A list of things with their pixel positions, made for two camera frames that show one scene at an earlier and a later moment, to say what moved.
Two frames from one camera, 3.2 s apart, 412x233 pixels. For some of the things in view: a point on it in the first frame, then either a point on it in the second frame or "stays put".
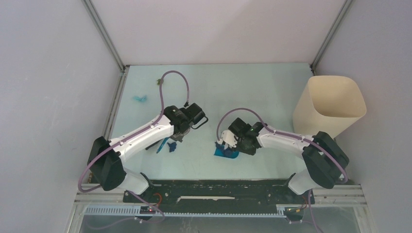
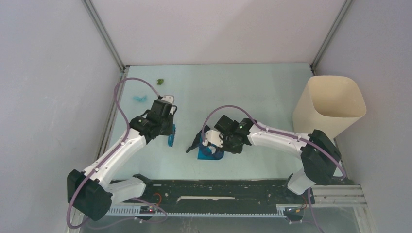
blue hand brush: x=162 y=144 -> x=171 y=137
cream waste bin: x=331 y=104 stays put
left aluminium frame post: x=111 y=42 stays put
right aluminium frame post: x=345 y=8 stays put
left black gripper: x=177 y=137 -> x=169 y=130
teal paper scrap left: x=142 y=99 stays put
